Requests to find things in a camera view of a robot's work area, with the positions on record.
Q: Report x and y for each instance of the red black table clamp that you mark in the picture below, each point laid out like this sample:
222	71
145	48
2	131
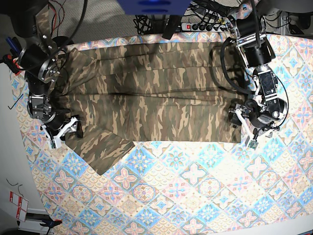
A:
9	61

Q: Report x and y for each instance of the white power strip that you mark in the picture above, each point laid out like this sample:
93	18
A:
196	27

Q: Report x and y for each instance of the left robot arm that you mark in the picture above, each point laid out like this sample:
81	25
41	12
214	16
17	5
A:
265	110

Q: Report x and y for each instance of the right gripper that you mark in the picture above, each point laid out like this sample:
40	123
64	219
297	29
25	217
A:
55	122

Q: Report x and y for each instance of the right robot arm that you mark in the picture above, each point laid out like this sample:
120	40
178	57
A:
43	59

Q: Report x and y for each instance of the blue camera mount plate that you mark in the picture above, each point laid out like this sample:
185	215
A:
154	7

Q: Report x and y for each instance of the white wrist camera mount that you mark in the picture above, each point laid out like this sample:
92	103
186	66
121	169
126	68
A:
250	141
55	142

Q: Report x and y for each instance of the blue table clamp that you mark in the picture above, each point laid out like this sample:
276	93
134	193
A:
16	48

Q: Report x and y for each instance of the black blue bottom clamp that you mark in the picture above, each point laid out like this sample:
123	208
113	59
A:
50	223

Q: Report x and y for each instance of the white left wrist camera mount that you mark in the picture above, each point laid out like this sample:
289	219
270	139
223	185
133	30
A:
250	141

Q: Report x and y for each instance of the patterned tile tablecloth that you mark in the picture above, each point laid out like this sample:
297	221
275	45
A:
185	188

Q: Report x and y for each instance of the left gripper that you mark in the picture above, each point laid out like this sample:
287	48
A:
253	111

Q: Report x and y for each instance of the red white label tag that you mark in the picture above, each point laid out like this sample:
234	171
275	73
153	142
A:
21	205

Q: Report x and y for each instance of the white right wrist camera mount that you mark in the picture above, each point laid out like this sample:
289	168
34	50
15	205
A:
55	142

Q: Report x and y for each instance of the camouflage T-shirt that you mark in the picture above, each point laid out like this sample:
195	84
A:
149	92

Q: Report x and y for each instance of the black allen key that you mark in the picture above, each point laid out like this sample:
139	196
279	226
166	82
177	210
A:
11	107

